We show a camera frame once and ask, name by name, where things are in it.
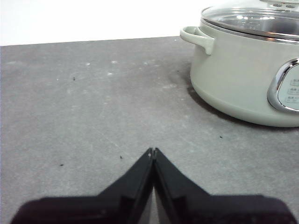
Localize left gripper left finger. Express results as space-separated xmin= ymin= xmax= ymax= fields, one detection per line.
xmin=10 ymin=147 xmax=155 ymax=224

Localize pale green electric pot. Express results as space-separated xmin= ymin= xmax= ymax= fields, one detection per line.
xmin=179 ymin=22 xmax=299 ymax=128

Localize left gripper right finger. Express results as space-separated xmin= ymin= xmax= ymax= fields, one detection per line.
xmin=153 ymin=147 xmax=298 ymax=224

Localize glass lid with green knob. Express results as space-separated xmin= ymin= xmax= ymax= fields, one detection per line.
xmin=200 ymin=0 xmax=299 ymax=44

